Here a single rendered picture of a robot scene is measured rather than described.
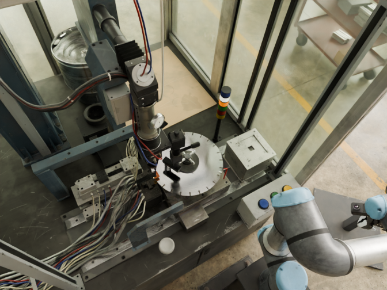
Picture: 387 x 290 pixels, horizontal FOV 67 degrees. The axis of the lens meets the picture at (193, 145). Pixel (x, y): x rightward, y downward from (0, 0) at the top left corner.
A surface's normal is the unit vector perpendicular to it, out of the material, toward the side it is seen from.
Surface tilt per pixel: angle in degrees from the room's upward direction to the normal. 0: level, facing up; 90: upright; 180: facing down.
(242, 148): 0
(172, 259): 0
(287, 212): 54
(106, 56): 0
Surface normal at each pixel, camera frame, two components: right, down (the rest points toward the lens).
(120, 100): 0.50, 0.75
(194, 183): 0.06, -0.53
